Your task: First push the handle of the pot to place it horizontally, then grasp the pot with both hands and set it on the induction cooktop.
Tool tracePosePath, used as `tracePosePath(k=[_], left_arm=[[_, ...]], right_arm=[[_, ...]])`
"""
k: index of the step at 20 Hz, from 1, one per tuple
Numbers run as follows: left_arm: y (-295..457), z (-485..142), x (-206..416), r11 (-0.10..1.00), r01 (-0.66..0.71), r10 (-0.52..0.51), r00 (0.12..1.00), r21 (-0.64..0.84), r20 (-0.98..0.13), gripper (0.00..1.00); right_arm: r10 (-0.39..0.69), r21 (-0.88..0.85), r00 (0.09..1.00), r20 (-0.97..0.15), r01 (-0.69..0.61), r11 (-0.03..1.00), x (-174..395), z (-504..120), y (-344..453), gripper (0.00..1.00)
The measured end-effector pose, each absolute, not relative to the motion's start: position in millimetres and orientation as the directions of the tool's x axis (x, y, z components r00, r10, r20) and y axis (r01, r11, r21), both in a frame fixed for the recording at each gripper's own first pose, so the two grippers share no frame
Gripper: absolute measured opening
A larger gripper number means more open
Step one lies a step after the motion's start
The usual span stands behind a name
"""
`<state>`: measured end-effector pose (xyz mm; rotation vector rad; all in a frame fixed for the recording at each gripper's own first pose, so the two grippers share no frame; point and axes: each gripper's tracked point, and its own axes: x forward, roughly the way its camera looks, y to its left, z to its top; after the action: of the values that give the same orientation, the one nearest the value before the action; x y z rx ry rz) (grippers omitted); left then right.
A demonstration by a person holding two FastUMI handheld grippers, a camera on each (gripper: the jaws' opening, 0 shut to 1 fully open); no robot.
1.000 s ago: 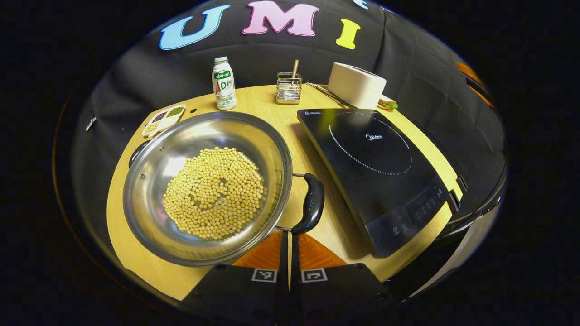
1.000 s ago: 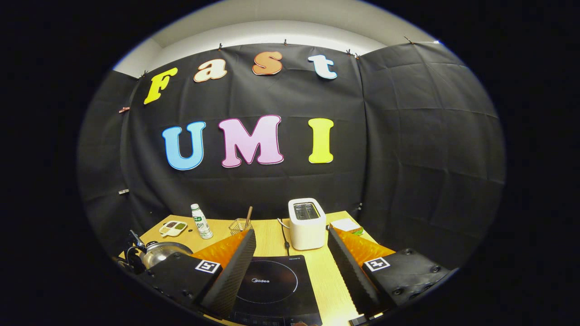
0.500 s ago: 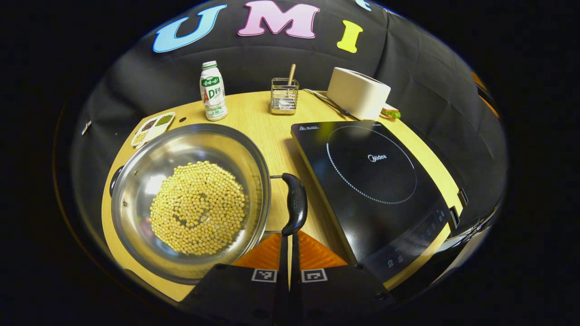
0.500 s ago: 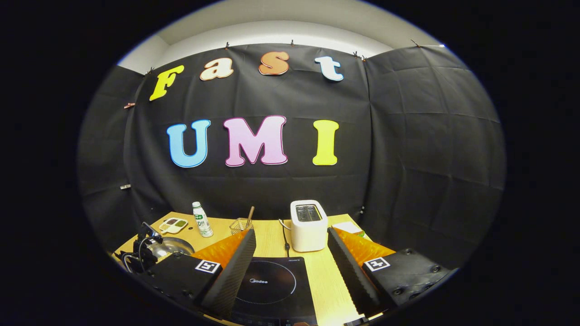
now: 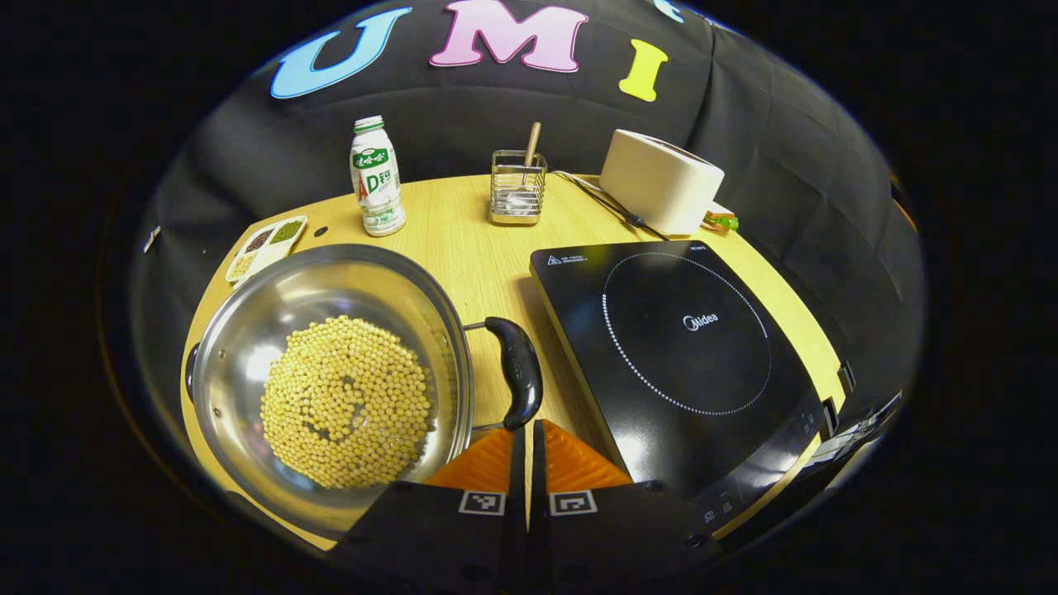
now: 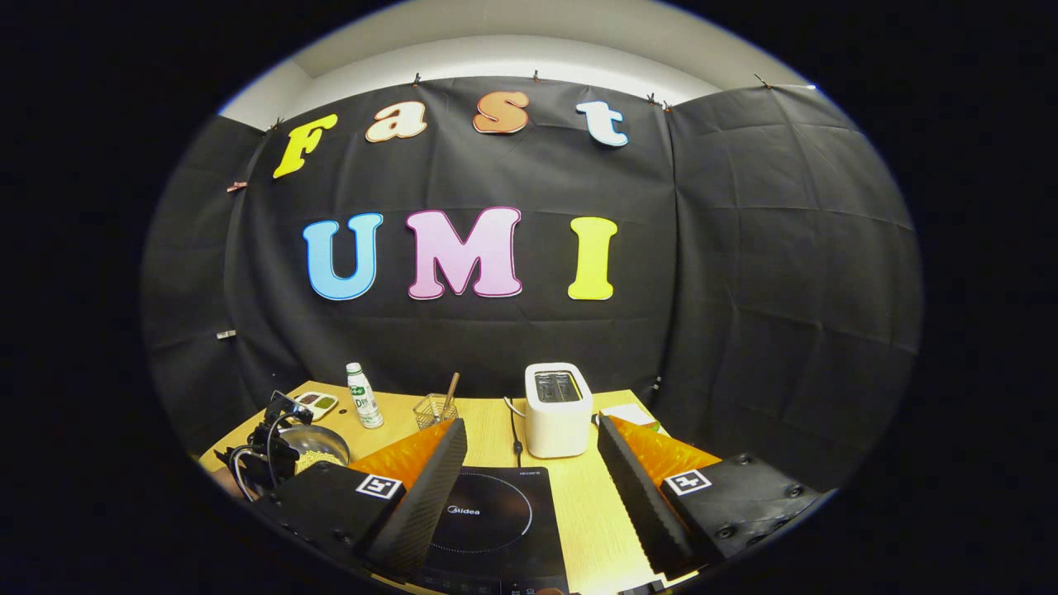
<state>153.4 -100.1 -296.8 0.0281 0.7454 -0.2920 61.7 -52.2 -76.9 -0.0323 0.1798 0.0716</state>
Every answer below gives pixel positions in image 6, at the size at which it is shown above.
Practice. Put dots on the white toaster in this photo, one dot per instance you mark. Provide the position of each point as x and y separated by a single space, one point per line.
558 421

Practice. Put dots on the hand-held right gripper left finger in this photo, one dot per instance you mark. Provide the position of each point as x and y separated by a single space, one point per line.
426 496

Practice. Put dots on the pile of yellow soybeans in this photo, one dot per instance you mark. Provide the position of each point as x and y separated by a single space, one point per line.
322 459

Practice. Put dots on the white sectioned dish of beans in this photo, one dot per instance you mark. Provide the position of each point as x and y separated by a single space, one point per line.
316 405

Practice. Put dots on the sandwich with lettuce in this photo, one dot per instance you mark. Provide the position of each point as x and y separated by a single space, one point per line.
628 413

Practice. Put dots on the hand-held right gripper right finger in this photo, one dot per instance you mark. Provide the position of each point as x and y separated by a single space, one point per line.
636 496

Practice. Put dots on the black induction cooktop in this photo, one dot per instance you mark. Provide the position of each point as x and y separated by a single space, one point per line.
496 512

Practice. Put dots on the wooden stick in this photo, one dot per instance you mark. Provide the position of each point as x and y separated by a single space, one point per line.
451 392

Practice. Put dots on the white bottle with green label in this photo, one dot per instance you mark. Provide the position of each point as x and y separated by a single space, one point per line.
364 401

